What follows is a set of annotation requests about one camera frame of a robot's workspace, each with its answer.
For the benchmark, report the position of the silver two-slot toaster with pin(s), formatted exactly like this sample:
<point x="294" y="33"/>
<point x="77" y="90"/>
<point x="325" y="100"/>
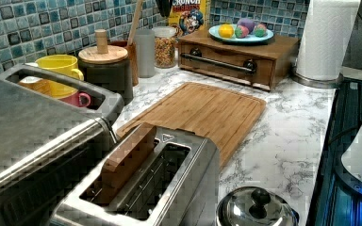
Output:
<point x="177" y="185"/>

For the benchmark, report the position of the bamboo cutting board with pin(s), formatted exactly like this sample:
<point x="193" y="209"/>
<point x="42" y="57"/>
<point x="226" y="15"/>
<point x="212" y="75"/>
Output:
<point x="225" y="116"/>

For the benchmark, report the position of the glass jar of cereal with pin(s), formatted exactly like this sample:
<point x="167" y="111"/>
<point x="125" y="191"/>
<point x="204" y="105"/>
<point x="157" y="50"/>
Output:
<point x="164" y="46"/>

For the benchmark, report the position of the grey plastic cup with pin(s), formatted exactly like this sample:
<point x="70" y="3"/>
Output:
<point x="145" y="45"/>

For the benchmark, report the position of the wooden utensil holder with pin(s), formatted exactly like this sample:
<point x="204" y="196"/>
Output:
<point x="132" y="55"/>

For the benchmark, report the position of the brown toy bread slice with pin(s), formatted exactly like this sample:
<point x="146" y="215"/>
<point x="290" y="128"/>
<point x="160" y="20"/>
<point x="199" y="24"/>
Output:
<point x="125" y="160"/>

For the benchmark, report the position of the light blue plate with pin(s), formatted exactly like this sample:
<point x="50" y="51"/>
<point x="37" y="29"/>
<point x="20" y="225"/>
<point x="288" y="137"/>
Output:
<point x="214" y="32"/>

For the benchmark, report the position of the black canister with wooden lid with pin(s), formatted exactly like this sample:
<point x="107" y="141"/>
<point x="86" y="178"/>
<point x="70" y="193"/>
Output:
<point x="107" y="66"/>

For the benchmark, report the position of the yellow toy fruit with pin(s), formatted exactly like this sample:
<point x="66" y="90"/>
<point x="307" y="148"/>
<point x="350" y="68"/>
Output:
<point x="226" y="31"/>

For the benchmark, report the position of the wooden drawer box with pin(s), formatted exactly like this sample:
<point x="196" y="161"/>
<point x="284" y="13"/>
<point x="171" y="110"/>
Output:
<point x="259" y="65"/>

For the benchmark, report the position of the Cap'n Crunch cereal box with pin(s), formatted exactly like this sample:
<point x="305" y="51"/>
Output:
<point x="188" y="16"/>

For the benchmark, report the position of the pink mug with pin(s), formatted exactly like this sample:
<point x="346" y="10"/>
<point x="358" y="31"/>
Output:
<point x="79" y="99"/>

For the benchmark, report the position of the pink green toy strawberry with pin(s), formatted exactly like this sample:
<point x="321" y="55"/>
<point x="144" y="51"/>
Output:
<point x="241" y="31"/>

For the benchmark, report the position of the purple toy fruit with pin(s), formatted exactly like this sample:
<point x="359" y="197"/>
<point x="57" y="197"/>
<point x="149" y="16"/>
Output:
<point x="246" y="22"/>

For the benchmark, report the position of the steel pot lid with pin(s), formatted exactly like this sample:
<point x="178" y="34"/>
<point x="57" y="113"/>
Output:
<point x="255" y="206"/>

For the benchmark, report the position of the green pink toy fruit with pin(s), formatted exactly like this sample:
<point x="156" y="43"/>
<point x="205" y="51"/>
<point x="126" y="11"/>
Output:
<point x="260" y="30"/>

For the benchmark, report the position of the yellow mug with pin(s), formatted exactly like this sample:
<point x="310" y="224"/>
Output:
<point x="62" y="64"/>

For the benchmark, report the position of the paper towel roll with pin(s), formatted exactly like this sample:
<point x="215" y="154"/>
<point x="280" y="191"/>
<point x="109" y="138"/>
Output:
<point x="327" y="31"/>

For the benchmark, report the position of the wooden spoon handle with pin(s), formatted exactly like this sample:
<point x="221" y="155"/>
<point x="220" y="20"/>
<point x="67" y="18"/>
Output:
<point x="135" y="22"/>

